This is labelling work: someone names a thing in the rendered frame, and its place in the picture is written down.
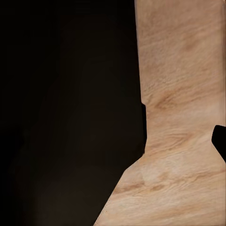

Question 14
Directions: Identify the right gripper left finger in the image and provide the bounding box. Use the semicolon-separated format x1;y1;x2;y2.
0;125;24;181

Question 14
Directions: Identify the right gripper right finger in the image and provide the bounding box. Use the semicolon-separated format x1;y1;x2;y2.
211;125;226;162

